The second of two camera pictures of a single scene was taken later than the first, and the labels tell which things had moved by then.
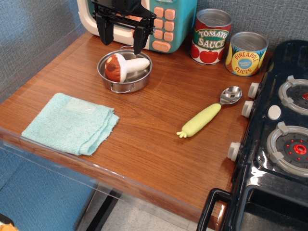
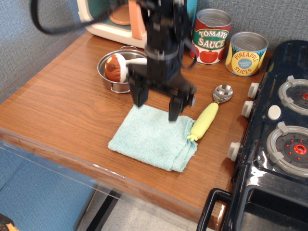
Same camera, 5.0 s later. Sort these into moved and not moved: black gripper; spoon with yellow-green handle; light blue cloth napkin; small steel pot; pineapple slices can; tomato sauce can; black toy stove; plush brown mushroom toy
Moved: black gripper; light blue cloth napkin; spoon with yellow-green handle
Not moved: plush brown mushroom toy; pineapple slices can; tomato sauce can; small steel pot; black toy stove
